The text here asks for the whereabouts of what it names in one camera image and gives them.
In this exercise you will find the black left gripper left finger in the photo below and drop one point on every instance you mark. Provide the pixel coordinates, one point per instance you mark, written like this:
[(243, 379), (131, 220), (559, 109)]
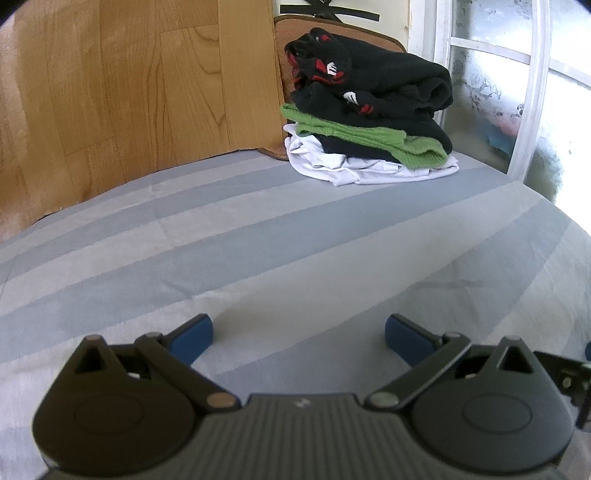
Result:
[(172, 355)]

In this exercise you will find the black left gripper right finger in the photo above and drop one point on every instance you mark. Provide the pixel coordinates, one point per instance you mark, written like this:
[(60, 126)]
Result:
[(429, 356)]

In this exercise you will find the black patterned knit garment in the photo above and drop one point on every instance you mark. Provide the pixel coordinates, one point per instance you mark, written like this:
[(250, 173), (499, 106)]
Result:
[(356, 83)]

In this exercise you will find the grey striped bed sheet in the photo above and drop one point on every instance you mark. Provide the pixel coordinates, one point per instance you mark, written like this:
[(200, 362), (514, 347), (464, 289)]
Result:
[(298, 276)]

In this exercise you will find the green folded garment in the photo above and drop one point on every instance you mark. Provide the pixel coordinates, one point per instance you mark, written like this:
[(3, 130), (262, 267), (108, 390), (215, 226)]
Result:
[(413, 152)]

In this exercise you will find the white folded garment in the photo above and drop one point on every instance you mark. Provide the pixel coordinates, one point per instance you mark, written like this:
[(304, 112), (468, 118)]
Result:
[(308, 158)]

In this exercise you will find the wooden headboard panel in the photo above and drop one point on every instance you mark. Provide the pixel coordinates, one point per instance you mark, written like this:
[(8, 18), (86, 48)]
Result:
[(95, 94)]

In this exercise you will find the brown patterned pillow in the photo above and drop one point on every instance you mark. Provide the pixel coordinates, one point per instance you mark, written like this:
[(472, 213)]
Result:
[(289, 27)]

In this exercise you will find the white window frame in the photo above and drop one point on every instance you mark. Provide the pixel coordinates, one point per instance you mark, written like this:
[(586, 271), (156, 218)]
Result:
[(521, 77)]

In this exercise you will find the black bracket on wall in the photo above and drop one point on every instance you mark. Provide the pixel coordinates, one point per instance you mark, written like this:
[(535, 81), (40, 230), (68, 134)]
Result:
[(325, 10)]

